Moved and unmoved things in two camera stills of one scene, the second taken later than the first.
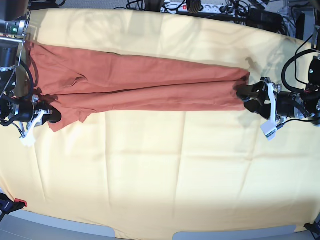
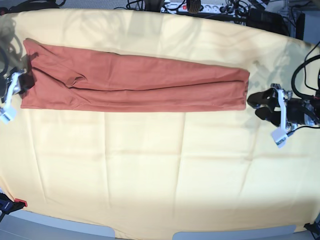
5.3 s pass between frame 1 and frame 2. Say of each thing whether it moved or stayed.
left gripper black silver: moved
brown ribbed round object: stayed
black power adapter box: stayed
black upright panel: stayed
